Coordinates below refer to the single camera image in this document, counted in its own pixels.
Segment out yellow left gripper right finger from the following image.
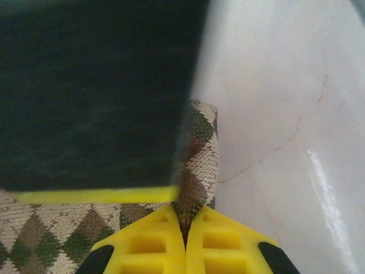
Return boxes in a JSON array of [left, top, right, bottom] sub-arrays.
[[185, 205, 300, 274]]

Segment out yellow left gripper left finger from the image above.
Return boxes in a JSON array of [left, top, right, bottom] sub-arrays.
[[76, 205, 186, 274]]

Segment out beige brown green argyle sock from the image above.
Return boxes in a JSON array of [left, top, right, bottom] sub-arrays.
[[0, 99, 219, 274]]

